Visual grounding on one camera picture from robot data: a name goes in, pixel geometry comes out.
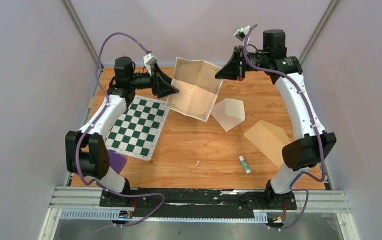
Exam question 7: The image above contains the tan kraft envelope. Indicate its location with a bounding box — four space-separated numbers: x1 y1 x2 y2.
244 120 291 168

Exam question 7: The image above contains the aluminium frame rail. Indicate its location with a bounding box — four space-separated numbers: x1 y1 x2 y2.
39 186 359 240

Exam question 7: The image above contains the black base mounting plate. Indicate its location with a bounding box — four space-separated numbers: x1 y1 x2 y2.
99 188 297 219

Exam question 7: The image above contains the purple plastic piece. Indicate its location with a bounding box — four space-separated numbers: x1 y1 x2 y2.
108 150 127 175

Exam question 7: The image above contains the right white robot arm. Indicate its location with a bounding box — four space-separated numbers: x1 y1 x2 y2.
215 26 337 209

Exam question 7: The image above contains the pink paper envelope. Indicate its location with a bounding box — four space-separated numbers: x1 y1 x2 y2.
211 98 246 132

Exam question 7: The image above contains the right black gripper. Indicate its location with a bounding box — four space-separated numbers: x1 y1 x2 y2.
216 45 270 81

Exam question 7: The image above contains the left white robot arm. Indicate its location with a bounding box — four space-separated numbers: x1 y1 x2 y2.
65 53 179 207

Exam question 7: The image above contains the green white chessboard mat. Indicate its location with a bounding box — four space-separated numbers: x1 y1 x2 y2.
105 95 169 162

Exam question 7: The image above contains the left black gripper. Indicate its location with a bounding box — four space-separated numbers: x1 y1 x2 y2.
129 63 179 100

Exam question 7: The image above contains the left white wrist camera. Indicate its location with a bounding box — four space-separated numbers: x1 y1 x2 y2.
143 52 158 76

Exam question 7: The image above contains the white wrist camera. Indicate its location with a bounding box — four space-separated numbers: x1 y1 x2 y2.
143 52 158 76
233 26 251 42

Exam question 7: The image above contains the white green glue stick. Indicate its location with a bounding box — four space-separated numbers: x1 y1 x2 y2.
239 155 251 174

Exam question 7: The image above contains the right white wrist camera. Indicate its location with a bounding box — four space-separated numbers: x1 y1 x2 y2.
233 26 251 42

